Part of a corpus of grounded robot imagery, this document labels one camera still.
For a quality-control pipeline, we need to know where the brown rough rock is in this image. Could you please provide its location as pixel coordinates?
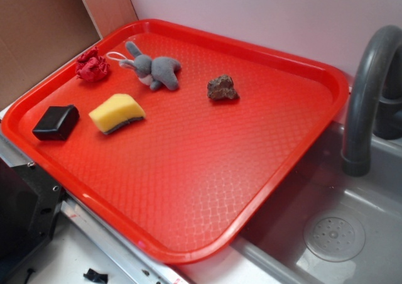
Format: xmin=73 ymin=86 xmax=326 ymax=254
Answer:
xmin=207 ymin=74 xmax=239 ymax=101

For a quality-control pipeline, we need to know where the grey plush bunny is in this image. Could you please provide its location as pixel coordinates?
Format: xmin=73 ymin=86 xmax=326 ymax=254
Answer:
xmin=106 ymin=41 xmax=182 ymax=91

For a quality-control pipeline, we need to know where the round sink drain cover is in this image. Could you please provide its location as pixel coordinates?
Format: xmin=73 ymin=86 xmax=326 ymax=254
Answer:
xmin=303 ymin=210 xmax=366 ymax=263

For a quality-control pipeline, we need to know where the black metal bracket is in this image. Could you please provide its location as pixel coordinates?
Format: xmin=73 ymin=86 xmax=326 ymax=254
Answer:
xmin=1 ymin=161 xmax=65 ymax=283

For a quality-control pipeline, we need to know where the red plastic tray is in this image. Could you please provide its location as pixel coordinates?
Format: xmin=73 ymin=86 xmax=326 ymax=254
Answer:
xmin=1 ymin=19 xmax=349 ymax=265

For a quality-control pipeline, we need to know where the brown cardboard panel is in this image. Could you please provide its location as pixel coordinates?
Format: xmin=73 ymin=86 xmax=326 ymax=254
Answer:
xmin=1 ymin=0 xmax=137 ymax=109

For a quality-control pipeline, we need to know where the grey plastic faucet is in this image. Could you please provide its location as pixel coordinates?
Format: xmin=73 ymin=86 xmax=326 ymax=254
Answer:
xmin=341 ymin=25 xmax=401 ymax=177

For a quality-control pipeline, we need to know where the grey plastic sink basin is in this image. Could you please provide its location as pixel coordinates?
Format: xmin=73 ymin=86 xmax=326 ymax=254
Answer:
xmin=233 ymin=123 xmax=401 ymax=283

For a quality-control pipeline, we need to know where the black rectangular block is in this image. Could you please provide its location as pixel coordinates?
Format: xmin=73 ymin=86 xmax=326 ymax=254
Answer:
xmin=32 ymin=104 xmax=80 ymax=141

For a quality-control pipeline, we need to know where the yellow sponge with grey pad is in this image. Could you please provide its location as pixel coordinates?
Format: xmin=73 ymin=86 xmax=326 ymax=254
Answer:
xmin=89 ymin=94 xmax=146 ymax=134

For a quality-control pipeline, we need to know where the small black plastic scrap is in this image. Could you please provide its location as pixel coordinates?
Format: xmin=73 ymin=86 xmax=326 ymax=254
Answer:
xmin=83 ymin=268 xmax=109 ymax=284

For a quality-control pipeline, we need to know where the crumpled red paper ball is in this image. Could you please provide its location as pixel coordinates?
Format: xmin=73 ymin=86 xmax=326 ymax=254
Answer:
xmin=75 ymin=46 xmax=110 ymax=82

